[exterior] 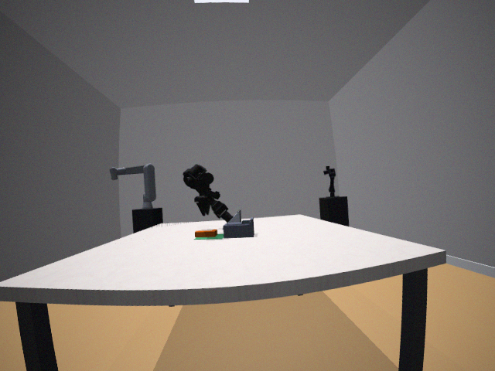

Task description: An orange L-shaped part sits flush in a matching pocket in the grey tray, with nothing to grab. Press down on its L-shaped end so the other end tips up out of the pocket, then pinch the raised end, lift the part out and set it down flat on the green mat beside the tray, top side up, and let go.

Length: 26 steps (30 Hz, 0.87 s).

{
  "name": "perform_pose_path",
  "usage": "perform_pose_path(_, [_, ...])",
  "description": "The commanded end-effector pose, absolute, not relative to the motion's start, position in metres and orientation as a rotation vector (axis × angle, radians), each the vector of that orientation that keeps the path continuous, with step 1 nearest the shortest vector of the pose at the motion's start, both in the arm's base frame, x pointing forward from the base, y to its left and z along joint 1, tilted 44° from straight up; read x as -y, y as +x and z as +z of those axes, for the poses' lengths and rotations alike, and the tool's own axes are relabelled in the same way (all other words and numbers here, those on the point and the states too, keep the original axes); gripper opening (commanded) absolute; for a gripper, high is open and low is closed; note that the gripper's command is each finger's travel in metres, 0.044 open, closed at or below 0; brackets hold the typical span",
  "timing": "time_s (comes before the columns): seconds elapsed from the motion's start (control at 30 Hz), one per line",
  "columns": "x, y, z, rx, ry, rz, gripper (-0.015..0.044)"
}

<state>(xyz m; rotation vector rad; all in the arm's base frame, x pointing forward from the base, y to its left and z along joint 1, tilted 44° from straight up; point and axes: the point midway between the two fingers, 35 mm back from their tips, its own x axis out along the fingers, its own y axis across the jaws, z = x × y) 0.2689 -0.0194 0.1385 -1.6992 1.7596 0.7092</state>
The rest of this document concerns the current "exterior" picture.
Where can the orange l-shaped part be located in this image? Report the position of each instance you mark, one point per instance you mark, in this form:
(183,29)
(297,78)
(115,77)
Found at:
(209,233)

